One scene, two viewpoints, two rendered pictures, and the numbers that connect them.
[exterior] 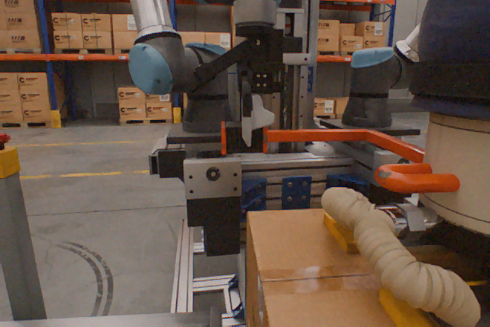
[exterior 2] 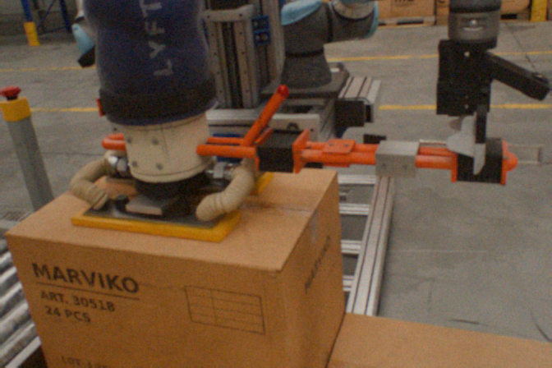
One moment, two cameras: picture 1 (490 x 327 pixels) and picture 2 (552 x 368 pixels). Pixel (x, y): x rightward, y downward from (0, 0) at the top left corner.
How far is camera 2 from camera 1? 1.12 m
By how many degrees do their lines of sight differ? 27
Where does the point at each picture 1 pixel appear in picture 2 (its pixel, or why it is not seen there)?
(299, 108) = (242, 64)
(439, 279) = (79, 186)
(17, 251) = (34, 177)
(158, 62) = (83, 41)
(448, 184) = (121, 147)
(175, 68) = not seen: hidden behind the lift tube
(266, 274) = not seen: hidden behind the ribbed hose
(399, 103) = not seen: outside the picture
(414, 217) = (121, 163)
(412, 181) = (105, 143)
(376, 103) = (297, 63)
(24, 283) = (41, 201)
